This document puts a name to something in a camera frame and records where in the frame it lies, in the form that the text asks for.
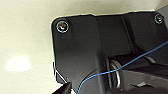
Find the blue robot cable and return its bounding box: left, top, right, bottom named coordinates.
left=77, top=41, right=168, bottom=93

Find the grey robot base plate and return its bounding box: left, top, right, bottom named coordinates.
left=50, top=11, right=168, bottom=94

